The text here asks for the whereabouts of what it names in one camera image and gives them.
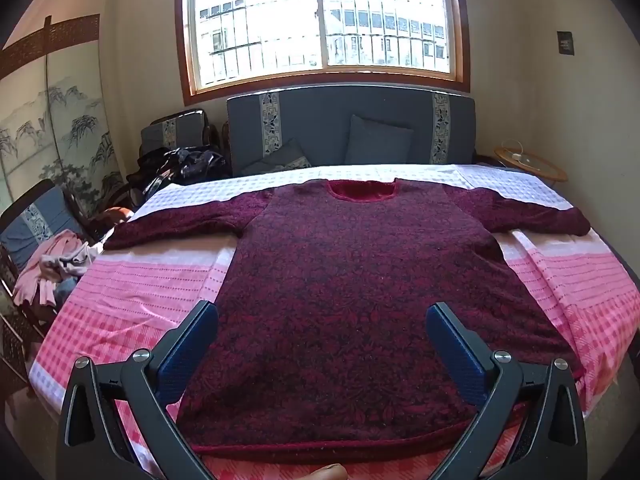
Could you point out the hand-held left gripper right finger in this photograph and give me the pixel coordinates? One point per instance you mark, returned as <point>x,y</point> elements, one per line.
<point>457,355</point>

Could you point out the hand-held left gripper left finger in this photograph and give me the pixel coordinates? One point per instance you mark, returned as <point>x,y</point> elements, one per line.
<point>185,355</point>

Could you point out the dark red patterned sweater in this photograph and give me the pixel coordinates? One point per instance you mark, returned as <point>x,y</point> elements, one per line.
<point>325,285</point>

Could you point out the pile of pink clothes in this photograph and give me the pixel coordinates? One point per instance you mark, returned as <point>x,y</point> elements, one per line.
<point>60,255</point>

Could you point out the person's left hand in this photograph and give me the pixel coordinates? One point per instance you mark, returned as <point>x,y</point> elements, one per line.
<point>322,473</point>

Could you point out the pink and white bed sheet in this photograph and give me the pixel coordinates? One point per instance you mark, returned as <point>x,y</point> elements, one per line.
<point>150,285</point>

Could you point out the orange brown object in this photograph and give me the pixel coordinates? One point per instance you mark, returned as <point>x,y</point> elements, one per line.
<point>112,217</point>

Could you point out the wooden chair with grey cushion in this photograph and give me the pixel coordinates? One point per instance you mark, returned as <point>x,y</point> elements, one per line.
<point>30,230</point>

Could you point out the round wooden side table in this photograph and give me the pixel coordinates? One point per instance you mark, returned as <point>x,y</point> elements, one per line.
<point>530,162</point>

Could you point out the grey cushion with patterned band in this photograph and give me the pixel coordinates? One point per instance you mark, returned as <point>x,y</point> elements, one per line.
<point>280,160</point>

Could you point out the grey cushioned wooden armchair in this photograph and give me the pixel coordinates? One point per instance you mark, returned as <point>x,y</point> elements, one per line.
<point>180,127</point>

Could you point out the plain grey square cushion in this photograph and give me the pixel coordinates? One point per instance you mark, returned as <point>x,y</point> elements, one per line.
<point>377,140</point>

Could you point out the grey sofa with patterned stripes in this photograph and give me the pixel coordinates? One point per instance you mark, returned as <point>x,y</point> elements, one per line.
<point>320,125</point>

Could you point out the landscape painted folding screen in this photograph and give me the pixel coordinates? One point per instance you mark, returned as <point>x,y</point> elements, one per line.
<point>65,110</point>

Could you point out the wooden framed window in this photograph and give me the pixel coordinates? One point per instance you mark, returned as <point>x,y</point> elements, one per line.
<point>260,20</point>

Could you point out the dark wall plaque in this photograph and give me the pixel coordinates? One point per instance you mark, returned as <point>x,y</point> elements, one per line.
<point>565,42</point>

